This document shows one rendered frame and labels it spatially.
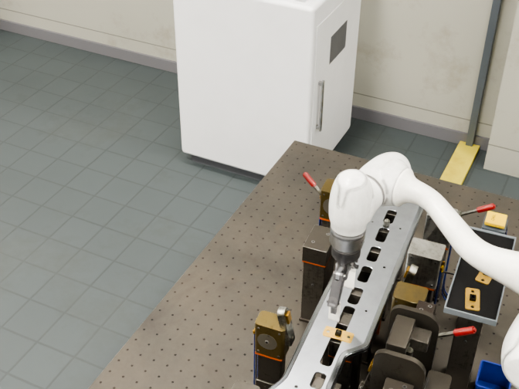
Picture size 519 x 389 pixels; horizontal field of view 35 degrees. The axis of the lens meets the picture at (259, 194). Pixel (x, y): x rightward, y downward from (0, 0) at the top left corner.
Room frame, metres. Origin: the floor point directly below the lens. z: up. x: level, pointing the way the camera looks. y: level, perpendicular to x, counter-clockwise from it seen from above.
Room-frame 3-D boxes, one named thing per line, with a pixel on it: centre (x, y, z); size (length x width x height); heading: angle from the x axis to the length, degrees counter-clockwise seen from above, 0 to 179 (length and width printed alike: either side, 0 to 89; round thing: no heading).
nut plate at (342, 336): (1.59, -0.23, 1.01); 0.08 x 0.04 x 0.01; 69
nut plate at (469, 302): (1.57, -0.57, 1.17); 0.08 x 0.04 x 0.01; 168
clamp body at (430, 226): (2.07, -0.61, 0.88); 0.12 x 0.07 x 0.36; 68
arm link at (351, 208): (1.60, -0.23, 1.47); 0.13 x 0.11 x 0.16; 143
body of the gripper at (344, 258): (1.59, -0.22, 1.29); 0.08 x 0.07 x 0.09; 158
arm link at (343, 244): (1.59, -0.22, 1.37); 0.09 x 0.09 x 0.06
